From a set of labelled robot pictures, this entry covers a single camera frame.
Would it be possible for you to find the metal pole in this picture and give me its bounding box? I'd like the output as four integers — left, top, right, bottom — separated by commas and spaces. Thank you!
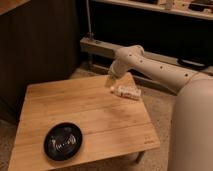
86, 0, 93, 40

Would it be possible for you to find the black ceramic bowl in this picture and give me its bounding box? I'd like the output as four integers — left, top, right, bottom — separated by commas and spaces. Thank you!
43, 122, 83, 161

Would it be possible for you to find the long wooden case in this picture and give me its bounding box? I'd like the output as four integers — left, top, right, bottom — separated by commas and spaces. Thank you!
80, 37, 206, 79

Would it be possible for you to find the wooden folding table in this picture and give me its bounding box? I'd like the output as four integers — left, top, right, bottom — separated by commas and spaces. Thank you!
8, 75, 160, 171

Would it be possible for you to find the wooden shelf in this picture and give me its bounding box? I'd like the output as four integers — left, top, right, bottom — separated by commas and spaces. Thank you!
92, 0, 213, 21

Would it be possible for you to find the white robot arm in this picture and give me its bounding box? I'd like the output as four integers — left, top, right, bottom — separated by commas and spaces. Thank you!
109, 45, 213, 171

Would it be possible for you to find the black case handle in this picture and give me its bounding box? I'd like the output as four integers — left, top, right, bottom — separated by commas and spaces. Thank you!
177, 58, 209, 71

